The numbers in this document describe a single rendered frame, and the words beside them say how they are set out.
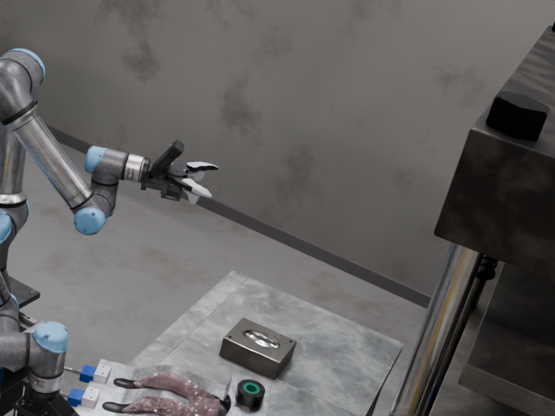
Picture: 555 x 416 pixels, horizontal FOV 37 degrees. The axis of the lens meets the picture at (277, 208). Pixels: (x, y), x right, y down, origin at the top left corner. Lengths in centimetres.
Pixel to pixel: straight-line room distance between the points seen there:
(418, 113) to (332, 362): 216
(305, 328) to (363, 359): 23
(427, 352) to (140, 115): 416
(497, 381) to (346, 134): 333
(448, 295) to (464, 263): 7
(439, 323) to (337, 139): 340
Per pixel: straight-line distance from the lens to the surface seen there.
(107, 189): 229
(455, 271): 149
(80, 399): 235
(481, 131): 136
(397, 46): 465
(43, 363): 192
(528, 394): 165
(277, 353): 266
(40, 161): 216
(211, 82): 519
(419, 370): 159
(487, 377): 164
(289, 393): 263
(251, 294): 306
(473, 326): 229
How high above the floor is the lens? 238
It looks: 25 degrees down
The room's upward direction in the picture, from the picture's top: 14 degrees clockwise
